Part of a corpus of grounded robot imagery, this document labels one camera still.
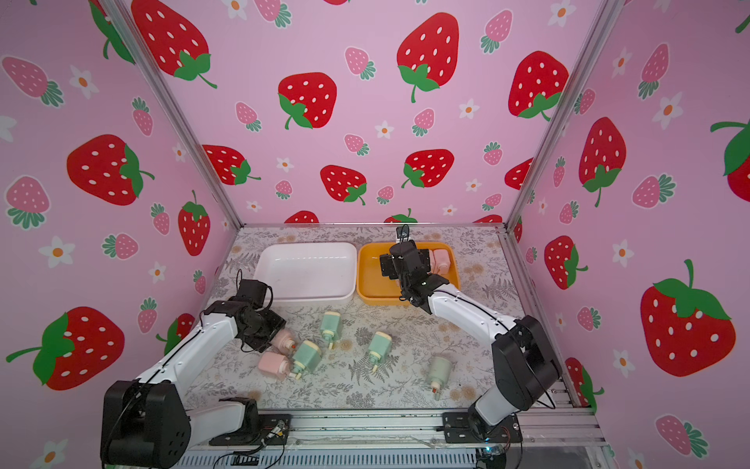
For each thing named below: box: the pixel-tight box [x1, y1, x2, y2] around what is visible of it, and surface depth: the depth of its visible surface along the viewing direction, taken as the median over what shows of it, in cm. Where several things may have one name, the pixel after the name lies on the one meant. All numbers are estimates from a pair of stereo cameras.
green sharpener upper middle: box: [320, 310, 341, 350], surface depth 88 cm
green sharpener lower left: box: [291, 340, 323, 381], surface depth 81 cm
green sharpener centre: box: [367, 331, 393, 373], surface depth 84 cm
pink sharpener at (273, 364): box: [257, 351, 291, 382], surface depth 80 cm
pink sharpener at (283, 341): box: [270, 328, 296, 356], surface depth 83 cm
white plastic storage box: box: [253, 242, 358, 302], surface depth 109 cm
